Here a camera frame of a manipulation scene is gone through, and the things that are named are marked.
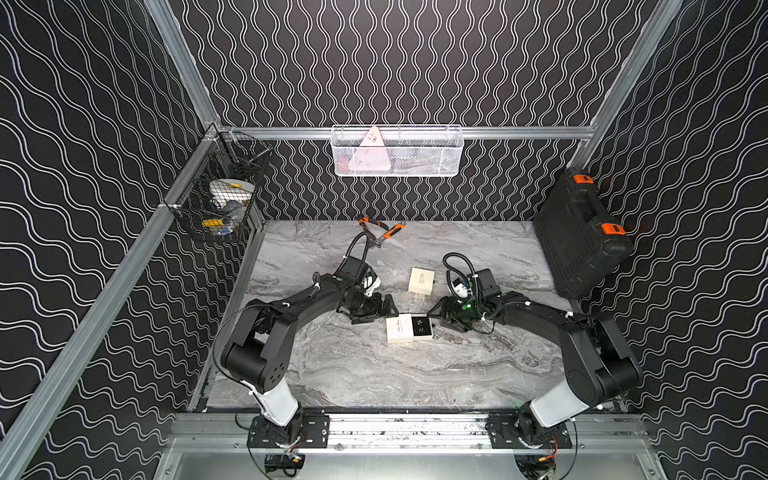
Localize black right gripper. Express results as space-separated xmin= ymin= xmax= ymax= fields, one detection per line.
xmin=425 ymin=296 xmax=483 ymax=329

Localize cream jewelry box sleeve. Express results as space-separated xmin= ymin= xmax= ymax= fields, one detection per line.
xmin=408 ymin=267 xmax=435 ymax=296

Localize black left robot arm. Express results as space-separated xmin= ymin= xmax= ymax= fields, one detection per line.
xmin=220 ymin=257 xmax=399 ymax=427

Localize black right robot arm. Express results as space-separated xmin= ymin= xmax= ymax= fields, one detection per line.
xmin=428 ymin=269 xmax=642 ymax=435

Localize orange black pliers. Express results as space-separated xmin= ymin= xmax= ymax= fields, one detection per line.
xmin=358 ymin=216 xmax=390 ymax=241

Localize black plastic tool case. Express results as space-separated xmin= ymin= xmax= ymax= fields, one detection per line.
xmin=534 ymin=168 xmax=633 ymax=300

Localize pink triangular card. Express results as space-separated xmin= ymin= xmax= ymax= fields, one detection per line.
xmin=348 ymin=126 xmax=392 ymax=175

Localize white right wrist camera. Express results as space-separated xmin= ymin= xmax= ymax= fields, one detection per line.
xmin=451 ymin=279 xmax=472 ymax=300

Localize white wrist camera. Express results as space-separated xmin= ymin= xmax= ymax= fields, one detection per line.
xmin=362 ymin=270 xmax=381 ymax=295
xmin=451 ymin=279 xmax=472 ymax=300

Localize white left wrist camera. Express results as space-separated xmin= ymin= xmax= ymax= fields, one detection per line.
xmin=362 ymin=270 xmax=381 ymax=295

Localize orange handled adjustable wrench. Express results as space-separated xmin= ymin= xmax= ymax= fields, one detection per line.
xmin=375 ymin=221 xmax=405 ymax=248

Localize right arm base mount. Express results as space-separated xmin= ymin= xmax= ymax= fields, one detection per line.
xmin=485 ymin=414 xmax=573 ymax=450

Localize aluminium front rail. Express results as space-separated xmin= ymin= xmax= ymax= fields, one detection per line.
xmin=166 ymin=413 xmax=650 ymax=455

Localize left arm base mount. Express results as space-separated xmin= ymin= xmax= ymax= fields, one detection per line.
xmin=247 ymin=412 xmax=330 ymax=449

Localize white wire wall basket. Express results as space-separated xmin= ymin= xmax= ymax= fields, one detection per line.
xmin=330 ymin=125 xmax=465 ymax=177

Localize black wire corner basket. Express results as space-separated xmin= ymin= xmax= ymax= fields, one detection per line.
xmin=172 ymin=131 xmax=275 ymax=244

